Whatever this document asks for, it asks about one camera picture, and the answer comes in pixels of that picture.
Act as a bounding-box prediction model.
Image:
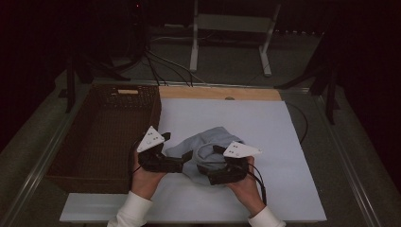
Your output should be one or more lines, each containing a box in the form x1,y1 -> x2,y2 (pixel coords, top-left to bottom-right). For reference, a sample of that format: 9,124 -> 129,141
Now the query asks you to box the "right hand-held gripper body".
206,141 -> 263,186

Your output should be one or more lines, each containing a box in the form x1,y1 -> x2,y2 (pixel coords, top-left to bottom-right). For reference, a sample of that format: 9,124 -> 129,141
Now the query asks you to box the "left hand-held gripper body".
136,126 -> 185,174

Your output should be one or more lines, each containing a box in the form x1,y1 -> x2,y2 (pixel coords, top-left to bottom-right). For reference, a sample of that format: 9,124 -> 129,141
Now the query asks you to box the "light blue knit garment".
165,126 -> 245,187

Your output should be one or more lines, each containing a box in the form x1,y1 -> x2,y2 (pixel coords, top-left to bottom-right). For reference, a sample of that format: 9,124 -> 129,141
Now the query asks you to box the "brown wicker basket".
46,83 -> 163,195

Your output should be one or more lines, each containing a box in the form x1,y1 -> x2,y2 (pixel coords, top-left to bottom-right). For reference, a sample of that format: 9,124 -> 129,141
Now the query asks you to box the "person's left hand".
131,150 -> 167,201

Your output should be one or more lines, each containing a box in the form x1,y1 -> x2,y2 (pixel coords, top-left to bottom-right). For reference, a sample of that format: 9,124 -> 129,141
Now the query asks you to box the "person's right hand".
226,156 -> 267,218

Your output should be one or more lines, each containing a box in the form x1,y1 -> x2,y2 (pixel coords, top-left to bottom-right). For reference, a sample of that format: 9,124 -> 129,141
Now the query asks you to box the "white table mat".
60,97 -> 328,223

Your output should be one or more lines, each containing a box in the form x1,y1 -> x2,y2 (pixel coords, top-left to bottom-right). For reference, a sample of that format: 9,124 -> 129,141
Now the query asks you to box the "black tripod stand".
58,51 -> 131,114
273,60 -> 341,126

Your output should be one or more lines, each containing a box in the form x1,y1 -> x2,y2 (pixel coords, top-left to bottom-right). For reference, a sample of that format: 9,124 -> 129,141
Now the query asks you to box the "black equipment tower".
127,0 -> 148,61

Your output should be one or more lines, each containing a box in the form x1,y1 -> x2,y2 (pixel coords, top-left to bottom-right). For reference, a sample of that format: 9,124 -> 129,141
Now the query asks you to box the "white metal stand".
188,0 -> 282,78

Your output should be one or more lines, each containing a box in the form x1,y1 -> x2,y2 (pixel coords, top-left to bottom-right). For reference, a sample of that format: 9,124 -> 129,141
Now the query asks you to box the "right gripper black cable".
245,162 -> 268,206

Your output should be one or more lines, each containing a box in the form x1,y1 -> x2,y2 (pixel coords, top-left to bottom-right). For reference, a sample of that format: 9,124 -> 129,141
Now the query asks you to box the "black floor cable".
145,49 -> 195,88
144,50 -> 168,87

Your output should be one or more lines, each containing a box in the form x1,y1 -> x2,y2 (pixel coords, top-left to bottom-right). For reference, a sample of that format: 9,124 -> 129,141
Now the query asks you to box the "thin black table cable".
285,101 -> 309,146

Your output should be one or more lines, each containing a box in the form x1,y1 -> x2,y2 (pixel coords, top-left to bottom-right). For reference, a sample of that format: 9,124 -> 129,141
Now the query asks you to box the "aluminium frame rail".
0,84 -> 93,227
310,91 -> 382,227

